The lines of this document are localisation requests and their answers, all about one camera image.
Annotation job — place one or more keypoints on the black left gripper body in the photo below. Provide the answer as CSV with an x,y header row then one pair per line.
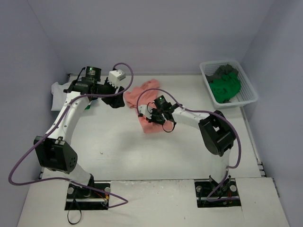
x,y
111,95

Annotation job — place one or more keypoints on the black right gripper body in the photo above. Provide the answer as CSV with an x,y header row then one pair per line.
x,y
155,117

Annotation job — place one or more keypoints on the pink t shirt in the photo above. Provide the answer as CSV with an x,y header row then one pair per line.
x,y
148,97

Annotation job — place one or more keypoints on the white t shirt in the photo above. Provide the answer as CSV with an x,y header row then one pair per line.
x,y
59,96

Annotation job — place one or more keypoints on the white laundry basket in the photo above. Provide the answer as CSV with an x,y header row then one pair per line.
x,y
247,93

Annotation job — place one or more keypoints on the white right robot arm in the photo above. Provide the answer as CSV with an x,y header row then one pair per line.
x,y
217,135

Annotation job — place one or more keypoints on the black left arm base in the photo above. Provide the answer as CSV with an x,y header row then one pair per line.
x,y
85,199

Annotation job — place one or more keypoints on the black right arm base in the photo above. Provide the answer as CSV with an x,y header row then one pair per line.
x,y
226,196

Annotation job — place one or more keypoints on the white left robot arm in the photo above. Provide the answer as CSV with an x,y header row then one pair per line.
x,y
55,152

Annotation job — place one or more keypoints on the dark green basket t shirt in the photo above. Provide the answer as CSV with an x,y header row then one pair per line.
x,y
225,88

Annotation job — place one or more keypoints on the dark grey basket t shirt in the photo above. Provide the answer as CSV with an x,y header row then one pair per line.
x,y
221,71

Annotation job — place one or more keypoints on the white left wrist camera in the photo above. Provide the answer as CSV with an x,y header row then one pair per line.
x,y
115,77

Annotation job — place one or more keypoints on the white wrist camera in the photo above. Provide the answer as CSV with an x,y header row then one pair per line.
x,y
115,77
145,111

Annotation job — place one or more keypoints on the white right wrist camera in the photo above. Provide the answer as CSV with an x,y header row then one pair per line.
x,y
145,111

